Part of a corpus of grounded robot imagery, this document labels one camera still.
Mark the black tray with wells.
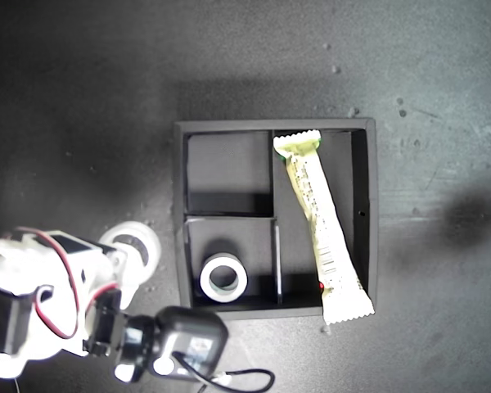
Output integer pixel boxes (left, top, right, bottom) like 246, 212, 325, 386
172, 117, 380, 323

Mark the red and black servo wire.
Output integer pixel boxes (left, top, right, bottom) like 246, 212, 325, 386
7, 229, 119, 341

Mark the snack bar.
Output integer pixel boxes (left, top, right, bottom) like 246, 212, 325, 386
272, 129, 376, 327

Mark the white tape roll green core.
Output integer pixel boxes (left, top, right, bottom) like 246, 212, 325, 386
199, 252, 249, 304

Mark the small black camera box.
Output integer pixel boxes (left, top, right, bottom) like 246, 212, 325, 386
151, 305, 230, 384

